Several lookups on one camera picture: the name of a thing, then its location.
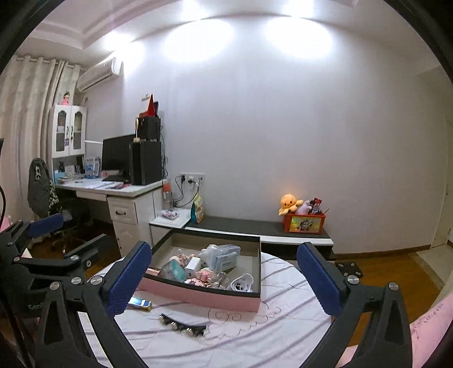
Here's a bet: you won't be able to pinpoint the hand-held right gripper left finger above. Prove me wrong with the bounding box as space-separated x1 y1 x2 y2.
35 241 153 368

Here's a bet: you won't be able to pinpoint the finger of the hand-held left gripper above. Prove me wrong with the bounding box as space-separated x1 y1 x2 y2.
14 234 117 280
0 213 65 264

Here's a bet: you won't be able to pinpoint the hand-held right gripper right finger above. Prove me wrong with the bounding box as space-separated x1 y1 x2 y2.
296 242 414 368

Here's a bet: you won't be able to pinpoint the teal round compact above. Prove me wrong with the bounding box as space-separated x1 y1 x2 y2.
159 258 186 282

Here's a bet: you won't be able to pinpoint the pink doll figure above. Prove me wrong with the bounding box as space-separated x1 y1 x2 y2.
173 249 197 266

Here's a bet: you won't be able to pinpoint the white charger plug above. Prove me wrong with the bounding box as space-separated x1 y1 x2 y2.
185 257 202 280

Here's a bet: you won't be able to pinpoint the pink storage box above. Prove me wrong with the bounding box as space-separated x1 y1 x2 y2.
136 228 262 314

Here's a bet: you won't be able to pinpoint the pink block toy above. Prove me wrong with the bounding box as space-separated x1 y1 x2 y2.
195 269 220 284

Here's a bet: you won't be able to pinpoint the clear plastic box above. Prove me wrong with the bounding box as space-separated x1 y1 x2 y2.
209 244 241 271

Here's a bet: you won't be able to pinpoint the black office chair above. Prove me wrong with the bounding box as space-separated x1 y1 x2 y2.
27 158 93 252

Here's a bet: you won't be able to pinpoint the blue tube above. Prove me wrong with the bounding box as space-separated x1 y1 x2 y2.
128 297 153 312

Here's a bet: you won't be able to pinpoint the grey patterned garment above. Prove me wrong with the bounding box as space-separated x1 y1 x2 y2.
27 158 57 218

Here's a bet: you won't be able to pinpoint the white desk with drawers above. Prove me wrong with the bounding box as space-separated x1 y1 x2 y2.
53 177 168 257

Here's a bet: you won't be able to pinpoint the red printed storage box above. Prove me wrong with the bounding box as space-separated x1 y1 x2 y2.
282 213 327 235

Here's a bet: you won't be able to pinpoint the papers on desk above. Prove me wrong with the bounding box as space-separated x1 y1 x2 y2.
80 180 114 190

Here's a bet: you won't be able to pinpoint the white low cabinet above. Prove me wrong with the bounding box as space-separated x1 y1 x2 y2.
149 208 192 248

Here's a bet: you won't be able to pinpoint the black beaded hair clip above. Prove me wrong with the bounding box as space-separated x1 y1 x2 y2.
159 313 206 337

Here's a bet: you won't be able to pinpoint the bundle of pens and packets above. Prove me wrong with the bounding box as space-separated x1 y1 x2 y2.
308 197 330 216

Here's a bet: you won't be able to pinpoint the white cat-shaped cup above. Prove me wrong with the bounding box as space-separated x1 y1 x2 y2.
230 273 255 292

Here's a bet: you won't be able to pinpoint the orange octopus plush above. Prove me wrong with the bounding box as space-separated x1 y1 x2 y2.
278 193 304 217

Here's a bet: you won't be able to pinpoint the white hutch cabinet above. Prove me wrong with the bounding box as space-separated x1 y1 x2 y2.
47 104 103 177

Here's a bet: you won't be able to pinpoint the black computer monitor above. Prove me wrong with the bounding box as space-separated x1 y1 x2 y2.
101 134 137 179

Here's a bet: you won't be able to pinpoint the black computer tower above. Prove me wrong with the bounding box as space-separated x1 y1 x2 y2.
132 141 163 185

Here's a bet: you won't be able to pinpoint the blue yellow snack bag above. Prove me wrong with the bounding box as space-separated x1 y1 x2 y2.
190 195 205 224

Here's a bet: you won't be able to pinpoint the beige curtains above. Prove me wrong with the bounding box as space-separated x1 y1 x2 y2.
0 55 80 227

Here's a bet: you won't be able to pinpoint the pink blanket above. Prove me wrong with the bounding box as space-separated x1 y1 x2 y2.
336 294 453 368

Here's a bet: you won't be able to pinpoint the black speaker box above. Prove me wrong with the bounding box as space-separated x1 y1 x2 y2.
137 118 161 142

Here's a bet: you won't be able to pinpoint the red pennant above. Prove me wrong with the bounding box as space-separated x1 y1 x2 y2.
139 94 159 119

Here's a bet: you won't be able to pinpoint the white air conditioner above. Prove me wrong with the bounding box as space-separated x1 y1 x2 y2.
77 57 123 93

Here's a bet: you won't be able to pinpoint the black charging cable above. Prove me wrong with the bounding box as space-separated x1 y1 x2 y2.
173 177 188 209

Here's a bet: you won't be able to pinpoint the white wall outlets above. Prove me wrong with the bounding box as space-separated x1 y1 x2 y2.
179 172 206 185

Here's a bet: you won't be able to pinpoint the white door frame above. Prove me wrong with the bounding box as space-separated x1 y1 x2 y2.
418 67 453 252

